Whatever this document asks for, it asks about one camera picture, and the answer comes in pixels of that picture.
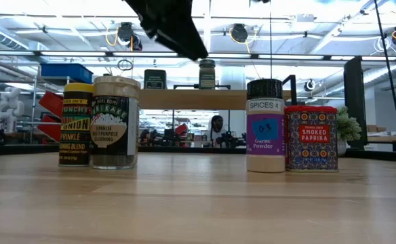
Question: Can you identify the dark green black pepper tin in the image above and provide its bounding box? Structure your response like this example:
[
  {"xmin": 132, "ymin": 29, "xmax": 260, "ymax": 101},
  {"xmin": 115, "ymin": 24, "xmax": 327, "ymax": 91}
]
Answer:
[{"xmin": 143, "ymin": 68, "xmax": 167, "ymax": 90}]

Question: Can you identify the green-lid oregano glass jar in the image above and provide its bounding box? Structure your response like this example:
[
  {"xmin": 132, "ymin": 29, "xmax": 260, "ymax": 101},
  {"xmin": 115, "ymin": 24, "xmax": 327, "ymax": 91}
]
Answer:
[{"xmin": 198, "ymin": 58, "xmax": 217, "ymax": 90}]

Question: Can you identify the gold-lid furikake seasoning jar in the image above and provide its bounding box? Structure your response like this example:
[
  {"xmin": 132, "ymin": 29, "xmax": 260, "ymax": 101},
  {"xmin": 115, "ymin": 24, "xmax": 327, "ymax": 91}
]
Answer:
[{"xmin": 90, "ymin": 75, "xmax": 141, "ymax": 170}]

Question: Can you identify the yellow-lid crunchy onion jar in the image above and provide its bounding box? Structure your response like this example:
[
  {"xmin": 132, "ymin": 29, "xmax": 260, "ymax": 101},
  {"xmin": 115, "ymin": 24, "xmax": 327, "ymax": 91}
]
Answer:
[{"xmin": 58, "ymin": 82, "xmax": 94, "ymax": 167}]

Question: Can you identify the black-lid garlic powder bottle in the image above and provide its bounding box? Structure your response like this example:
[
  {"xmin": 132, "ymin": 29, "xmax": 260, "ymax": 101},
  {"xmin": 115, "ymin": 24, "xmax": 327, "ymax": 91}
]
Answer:
[{"xmin": 245, "ymin": 78, "xmax": 286, "ymax": 174}]

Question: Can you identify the red-lid smoked paprika tin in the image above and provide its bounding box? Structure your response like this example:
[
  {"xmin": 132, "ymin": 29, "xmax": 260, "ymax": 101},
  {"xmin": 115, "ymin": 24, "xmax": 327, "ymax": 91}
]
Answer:
[{"xmin": 284, "ymin": 105, "xmax": 339, "ymax": 173}]

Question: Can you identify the person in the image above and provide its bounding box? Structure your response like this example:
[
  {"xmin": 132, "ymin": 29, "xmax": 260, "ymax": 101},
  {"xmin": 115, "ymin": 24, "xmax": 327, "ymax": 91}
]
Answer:
[{"xmin": 208, "ymin": 115, "xmax": 226, "ymax": 147}]

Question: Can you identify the blue plastic storage bin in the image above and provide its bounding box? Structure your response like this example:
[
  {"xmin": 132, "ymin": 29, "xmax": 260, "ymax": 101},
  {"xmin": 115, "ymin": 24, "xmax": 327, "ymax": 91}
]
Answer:
[{"xmin": 40, "ymin": 63, "xmax": 94, "ymax": 85}]

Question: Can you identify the red plastic storage bin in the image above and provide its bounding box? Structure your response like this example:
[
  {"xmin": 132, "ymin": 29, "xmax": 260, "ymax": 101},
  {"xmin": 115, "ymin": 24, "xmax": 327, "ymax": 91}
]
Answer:
[
  {"xmin": 37, "ymin": 114, "xmax": 63, "ymax": 143},
  {"xmin": 38, "ymin": 90, "xmax": 65, "ymax": 118}
]

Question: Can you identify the silver metal storage rack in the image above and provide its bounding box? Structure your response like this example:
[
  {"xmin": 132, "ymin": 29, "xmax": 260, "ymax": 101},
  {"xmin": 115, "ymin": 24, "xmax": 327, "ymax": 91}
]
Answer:
[{"xmin": 18, "ymin": 64, "xmax": 71, "ymax": 146}]

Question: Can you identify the black upright panel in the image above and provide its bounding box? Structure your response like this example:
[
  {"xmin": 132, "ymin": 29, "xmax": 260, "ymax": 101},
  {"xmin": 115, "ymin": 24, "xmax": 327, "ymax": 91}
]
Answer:
[{"xmin": 342, "ymin": 56, "xmax": 368, "ymax": 150}]

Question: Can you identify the green potted plant white pot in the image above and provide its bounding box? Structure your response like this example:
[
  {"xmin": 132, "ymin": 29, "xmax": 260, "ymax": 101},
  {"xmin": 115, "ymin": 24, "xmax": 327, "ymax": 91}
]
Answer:
[{"xmin": 336, "ymin": 106, "xmax": 363, "ymax": 157}]

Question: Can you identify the wooden side desk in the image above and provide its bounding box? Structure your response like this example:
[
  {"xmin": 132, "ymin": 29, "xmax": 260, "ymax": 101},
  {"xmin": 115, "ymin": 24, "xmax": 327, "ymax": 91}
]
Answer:
[{"xmin": 366, "ymin": 134, "xmax": 396, "ymax": 152}]

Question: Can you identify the wooden shelf black metal frame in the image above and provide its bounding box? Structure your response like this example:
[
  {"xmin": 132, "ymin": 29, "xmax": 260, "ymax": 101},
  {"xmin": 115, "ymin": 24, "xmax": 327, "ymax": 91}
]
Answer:
[{"xmin": 138, "ymin": 74, "xmax": 299, "ymax": 111}]

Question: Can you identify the black diagonal frame strut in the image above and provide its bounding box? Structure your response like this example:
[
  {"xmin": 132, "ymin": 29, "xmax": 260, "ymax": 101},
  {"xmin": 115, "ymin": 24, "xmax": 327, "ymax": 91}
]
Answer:
[{"xmin": 374, "ymin": 0, "xmax": 396, "ymax": 143}]

